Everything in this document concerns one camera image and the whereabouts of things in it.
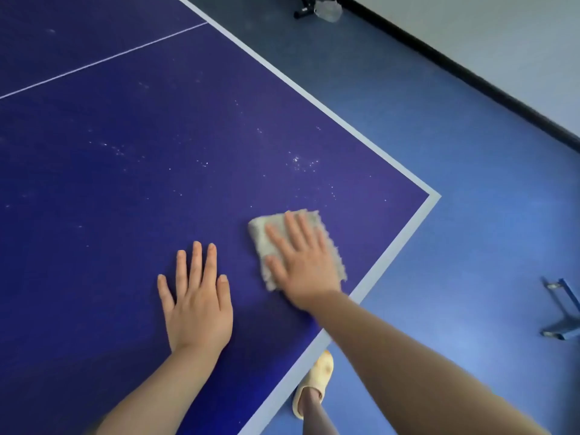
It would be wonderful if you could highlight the clear plastic bag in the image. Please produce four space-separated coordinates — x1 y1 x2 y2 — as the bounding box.
314 0 344 24

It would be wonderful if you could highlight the person's left forearm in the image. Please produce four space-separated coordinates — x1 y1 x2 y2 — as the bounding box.
95 341 223 435

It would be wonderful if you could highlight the person's right hand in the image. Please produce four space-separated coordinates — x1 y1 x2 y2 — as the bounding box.
264 211 343 311

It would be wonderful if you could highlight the blue table tennis table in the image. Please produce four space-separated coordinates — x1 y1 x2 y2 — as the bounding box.
0 0 442 435

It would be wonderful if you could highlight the cream right slipper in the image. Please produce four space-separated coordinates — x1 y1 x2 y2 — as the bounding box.
292 350 335 421

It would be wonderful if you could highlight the person's left hand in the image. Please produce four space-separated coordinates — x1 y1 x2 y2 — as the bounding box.
156 241 234 354

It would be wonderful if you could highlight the grey cleaning cloth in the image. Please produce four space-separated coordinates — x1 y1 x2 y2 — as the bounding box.
247 208 349 293

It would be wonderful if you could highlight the blue metal frame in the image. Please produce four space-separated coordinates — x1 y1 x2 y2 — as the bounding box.
540 277 580 341

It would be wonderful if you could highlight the person's right forearm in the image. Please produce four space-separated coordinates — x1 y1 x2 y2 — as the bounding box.
312 289 552 435

